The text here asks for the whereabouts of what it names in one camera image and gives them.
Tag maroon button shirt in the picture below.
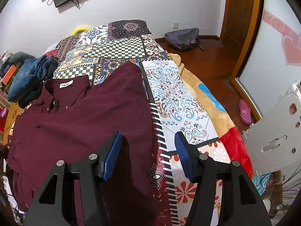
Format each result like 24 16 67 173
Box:
7 62 157 225

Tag patchwork patterned bed cover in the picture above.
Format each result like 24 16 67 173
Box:
42 19 254 226

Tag pink croc slipper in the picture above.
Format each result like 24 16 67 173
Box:
239 99 252 125

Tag white suitcase with stickers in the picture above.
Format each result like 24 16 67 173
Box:
242 81 300 175

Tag grey backpack on floor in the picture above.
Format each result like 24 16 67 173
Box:
164 27 204 51

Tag wooden lap desk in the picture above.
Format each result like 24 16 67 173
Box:
2 103 23 145

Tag folded blue jeans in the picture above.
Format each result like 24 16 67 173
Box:
8 55 58 103

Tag white wardrobe sliding door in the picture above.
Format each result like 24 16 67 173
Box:
239 0 300 115

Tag orange box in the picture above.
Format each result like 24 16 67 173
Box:
2 65 18 86

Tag wooden door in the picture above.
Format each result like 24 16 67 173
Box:
220 0 263 79

